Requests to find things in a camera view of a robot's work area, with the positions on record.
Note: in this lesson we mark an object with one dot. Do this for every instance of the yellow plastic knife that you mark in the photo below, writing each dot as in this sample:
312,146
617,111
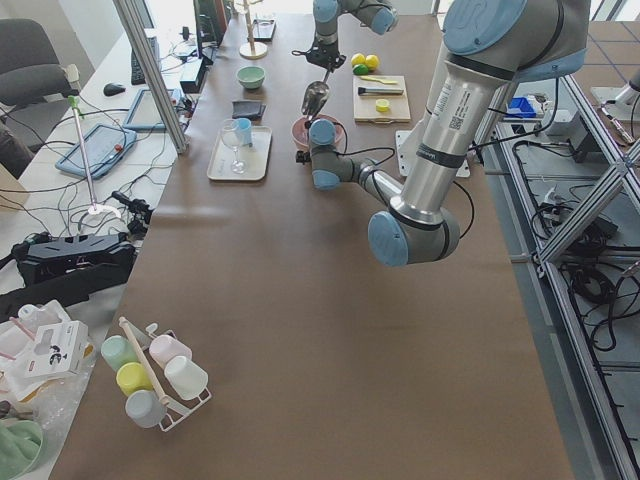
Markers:
380,80

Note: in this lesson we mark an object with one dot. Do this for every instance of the green lime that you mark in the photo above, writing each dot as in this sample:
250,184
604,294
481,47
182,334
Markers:
360,70

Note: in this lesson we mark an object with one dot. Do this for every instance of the yellow lemon lower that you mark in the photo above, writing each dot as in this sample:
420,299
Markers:
372,62

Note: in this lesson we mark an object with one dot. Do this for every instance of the clear ice cubes pile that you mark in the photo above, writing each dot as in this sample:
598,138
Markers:
300,131

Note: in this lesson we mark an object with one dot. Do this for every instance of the black computer mouse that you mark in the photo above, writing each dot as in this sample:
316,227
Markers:
112,89

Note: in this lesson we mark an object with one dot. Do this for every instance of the black monitor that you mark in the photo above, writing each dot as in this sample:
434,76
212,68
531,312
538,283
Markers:
211,21

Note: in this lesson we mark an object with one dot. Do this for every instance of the aluminium frame post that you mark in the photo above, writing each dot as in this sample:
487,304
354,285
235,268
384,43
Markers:
132,24

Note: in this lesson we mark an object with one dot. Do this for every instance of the yellow lemon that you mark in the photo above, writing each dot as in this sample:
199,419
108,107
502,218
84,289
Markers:
358,59
372,62

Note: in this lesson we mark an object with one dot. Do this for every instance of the steel muddler black tip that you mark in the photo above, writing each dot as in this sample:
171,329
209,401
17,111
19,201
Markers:
370,91

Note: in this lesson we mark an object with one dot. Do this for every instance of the clear wine glass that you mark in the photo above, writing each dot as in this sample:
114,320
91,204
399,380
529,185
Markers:
230,140

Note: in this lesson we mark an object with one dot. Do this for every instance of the grey cup on rack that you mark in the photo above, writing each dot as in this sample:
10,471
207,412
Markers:
145,409

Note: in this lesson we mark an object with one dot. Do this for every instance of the light blue cup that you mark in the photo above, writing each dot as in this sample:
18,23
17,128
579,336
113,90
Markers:
244,131

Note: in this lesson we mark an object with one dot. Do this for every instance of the white product box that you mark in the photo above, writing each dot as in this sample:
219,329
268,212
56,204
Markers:
58,350

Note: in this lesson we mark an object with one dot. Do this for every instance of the wooden cup tree stand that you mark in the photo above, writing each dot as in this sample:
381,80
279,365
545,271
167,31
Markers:
251,49

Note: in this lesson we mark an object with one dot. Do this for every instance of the pink bowl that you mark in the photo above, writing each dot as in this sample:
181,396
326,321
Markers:
323,141

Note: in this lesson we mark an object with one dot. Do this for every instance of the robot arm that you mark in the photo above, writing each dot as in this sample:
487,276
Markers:
379,16
486,45

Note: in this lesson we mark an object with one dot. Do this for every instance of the yellow cup on rack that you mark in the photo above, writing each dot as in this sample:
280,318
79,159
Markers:
132,377

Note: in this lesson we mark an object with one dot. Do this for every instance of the blue teach pendant near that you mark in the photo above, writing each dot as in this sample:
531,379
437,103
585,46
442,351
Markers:
105,146

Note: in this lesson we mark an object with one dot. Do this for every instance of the bamboo cutting board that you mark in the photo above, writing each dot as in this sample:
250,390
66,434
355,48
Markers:
364,107

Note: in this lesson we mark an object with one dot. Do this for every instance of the blue teach pendant far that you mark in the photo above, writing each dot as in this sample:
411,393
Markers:
143,115

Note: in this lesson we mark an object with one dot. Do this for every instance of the blue parts bin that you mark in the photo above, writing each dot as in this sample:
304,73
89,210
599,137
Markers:
523,107

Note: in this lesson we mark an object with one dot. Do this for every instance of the steel ice scoop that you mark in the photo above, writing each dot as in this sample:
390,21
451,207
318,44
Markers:
315,97

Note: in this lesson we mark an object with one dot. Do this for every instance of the yellow lemon upper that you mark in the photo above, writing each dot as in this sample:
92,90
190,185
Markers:
358,59

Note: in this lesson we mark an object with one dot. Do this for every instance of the white wire cup rack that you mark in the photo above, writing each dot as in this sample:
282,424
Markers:
178,410

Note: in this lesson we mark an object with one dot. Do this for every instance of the black office chair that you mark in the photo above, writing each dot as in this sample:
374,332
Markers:
34,84

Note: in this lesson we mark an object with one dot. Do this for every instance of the pink cup on rack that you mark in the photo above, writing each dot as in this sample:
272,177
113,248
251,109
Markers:
164,348

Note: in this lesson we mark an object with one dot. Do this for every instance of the black device case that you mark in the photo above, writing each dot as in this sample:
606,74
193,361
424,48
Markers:
47,258

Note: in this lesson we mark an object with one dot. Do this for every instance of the grey folded cloth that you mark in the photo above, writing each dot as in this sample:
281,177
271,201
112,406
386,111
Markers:
250,109

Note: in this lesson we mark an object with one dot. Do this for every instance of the black glass rack tray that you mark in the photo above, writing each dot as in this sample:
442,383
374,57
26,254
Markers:
263,29

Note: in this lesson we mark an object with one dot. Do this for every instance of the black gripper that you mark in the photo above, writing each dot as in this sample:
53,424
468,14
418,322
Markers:
326,58
303,157

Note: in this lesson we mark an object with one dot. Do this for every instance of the green cup on rack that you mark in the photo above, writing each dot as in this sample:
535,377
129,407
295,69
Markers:
117,351

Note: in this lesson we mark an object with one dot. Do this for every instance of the blue teach pendant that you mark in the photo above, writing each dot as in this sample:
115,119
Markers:
105,146
143,115

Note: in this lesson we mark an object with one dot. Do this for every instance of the white cup on rack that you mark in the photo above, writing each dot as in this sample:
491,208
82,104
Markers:
186,377

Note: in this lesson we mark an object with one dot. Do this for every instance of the green bowl off table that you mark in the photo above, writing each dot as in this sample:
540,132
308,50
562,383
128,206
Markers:
21,445

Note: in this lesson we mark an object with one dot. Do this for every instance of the green bowl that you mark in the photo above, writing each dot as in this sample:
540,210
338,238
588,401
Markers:
251,77

